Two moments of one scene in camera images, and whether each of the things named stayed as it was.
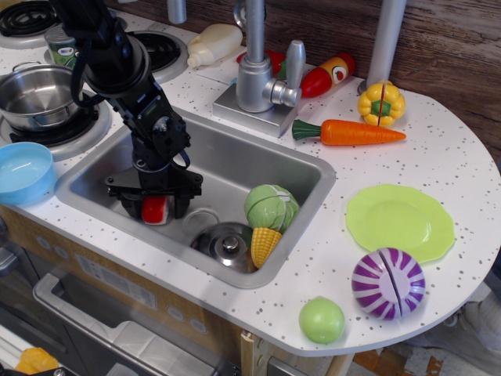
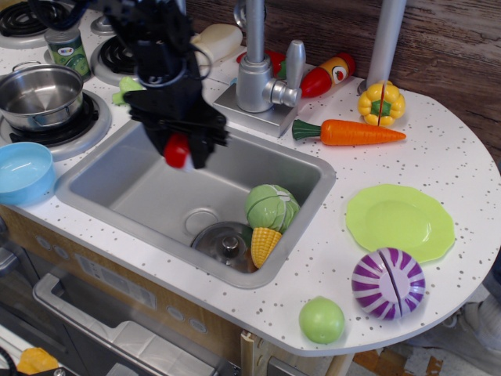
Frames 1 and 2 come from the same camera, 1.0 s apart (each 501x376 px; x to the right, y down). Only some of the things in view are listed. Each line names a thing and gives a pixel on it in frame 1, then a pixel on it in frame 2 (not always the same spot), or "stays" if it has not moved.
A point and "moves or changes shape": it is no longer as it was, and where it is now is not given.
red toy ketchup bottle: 318,82 stays
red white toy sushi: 157,210 moves or changes shape
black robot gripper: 131,186 -> 164,111
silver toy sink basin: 264,205 stays
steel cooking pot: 39,97 stays
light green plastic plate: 384,216 stays
